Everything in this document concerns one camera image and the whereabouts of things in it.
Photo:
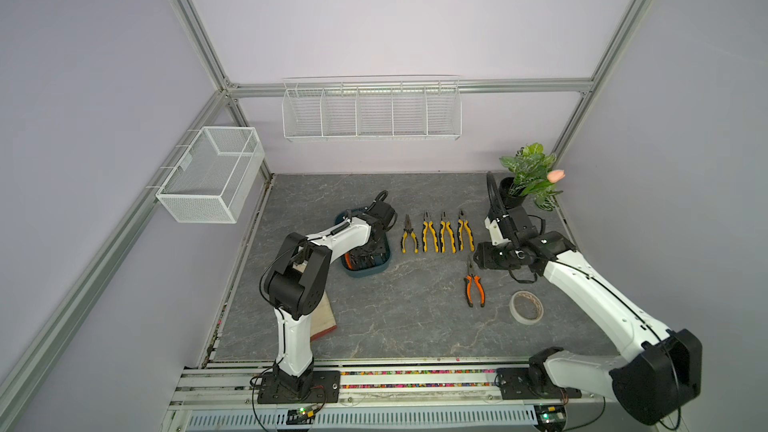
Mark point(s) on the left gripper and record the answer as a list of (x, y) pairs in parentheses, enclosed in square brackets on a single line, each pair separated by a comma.
[(382, 240)]

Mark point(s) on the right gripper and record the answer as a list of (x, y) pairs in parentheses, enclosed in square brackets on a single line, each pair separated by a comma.
[(483, 255)]

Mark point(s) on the yellow needle nose pliers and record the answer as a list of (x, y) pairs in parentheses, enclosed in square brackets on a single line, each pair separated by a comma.
[(409, 240)]

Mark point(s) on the teal plastic storage box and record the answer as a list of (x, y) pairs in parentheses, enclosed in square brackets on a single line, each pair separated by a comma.
[(360, 267)]

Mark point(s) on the large yellow combination pliers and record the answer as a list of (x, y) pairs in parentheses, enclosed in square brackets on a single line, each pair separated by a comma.
[(430, 239)]

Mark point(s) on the orange needle nose pliers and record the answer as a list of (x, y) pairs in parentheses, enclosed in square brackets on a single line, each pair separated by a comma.
[(474, 291)]

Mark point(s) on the yellow black combination pliers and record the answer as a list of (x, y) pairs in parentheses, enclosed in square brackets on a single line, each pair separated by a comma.
[(446, 235)]

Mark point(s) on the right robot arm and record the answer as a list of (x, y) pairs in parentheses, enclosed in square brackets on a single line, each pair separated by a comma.
[(656, 370)]

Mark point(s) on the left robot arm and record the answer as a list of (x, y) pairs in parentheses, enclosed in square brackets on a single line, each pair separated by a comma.
[(295, 281)]

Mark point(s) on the black plant pot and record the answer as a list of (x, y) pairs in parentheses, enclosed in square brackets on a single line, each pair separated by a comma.
[(509, 195)]

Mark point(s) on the white tape roll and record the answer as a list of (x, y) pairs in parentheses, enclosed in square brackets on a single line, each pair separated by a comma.
[(526, 308)]

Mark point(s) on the pink tulip flower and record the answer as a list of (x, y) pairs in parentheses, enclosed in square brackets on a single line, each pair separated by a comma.
[(555, 176)]

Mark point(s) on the green artificial plant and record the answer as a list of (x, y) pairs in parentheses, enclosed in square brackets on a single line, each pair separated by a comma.
[(530, 165)]

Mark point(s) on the beige work glove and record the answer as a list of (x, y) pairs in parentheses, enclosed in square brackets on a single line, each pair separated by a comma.
[(323, 319)]

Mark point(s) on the white wire wall shelf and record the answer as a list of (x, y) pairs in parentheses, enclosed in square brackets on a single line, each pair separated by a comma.
[(372, 108)]

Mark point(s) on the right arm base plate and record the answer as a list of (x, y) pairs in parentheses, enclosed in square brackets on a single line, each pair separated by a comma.
[(522, 383)]

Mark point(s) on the white wire basket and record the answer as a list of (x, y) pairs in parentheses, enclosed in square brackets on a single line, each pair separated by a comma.
[(212, 179)]

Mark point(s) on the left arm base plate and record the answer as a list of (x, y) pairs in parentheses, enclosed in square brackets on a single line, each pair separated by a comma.
[(311, 387)]

